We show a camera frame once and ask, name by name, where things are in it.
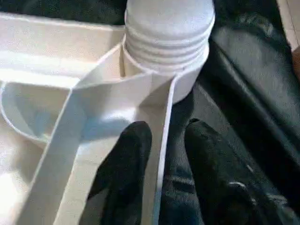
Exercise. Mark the black mat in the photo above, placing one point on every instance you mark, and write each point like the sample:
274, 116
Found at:
253, 84

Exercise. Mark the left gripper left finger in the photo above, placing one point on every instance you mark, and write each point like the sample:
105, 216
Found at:
122, 183

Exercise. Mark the white plastic table leg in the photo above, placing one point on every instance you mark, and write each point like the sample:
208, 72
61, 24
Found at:
168, 28

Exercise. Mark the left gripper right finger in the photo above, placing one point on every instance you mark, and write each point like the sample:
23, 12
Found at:
225, 187

